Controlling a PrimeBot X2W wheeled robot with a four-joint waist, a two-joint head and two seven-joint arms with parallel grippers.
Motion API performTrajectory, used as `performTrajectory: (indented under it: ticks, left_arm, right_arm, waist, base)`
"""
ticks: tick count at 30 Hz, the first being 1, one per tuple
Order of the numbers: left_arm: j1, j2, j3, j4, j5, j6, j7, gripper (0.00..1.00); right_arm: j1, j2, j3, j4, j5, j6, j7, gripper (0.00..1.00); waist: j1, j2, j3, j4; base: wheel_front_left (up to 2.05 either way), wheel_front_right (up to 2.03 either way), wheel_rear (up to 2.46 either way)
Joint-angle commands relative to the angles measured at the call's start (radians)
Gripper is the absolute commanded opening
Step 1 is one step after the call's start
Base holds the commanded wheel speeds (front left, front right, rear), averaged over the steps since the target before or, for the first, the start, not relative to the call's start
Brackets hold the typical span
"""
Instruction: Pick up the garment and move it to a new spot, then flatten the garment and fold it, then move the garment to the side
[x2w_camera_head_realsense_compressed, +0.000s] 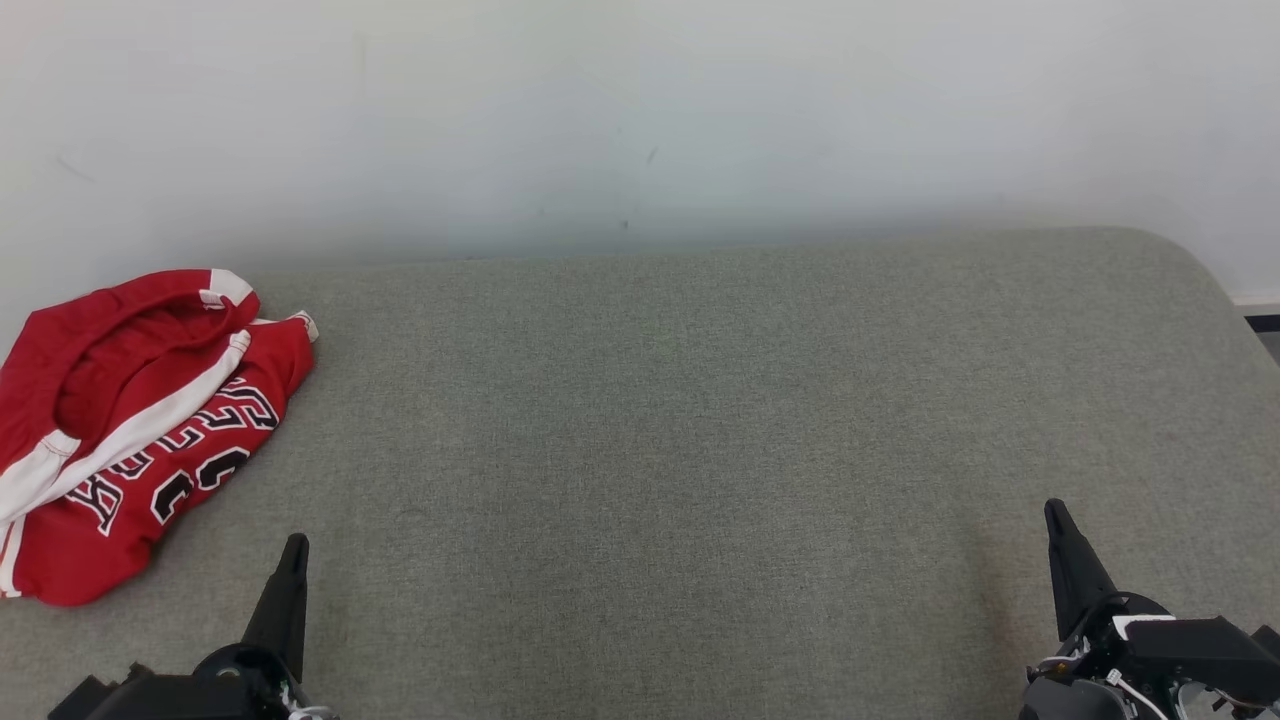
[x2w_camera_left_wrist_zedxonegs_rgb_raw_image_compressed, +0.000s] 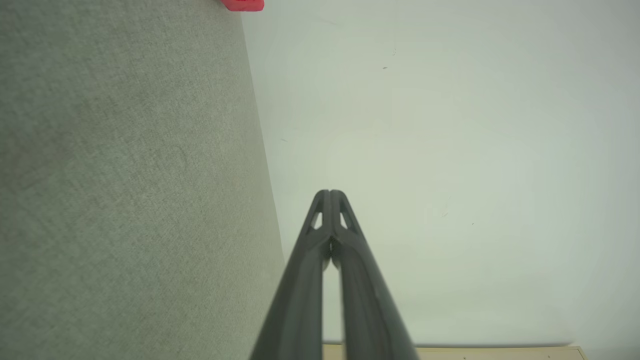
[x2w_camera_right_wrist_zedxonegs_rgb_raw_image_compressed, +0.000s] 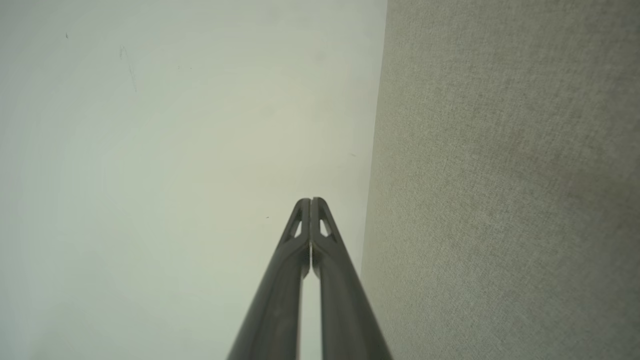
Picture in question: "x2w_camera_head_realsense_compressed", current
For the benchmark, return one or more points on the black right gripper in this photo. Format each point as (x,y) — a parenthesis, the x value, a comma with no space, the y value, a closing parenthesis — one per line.
(1200,660)

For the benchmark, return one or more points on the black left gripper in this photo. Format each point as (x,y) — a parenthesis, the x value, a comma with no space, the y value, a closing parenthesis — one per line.
(200,695)

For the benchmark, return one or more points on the red and white basketball jersey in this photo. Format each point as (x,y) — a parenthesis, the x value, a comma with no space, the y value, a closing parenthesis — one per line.
(120,560)

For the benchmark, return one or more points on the dark wall baseboard strip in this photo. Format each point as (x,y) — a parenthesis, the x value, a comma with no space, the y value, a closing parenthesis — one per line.
(1265,322)

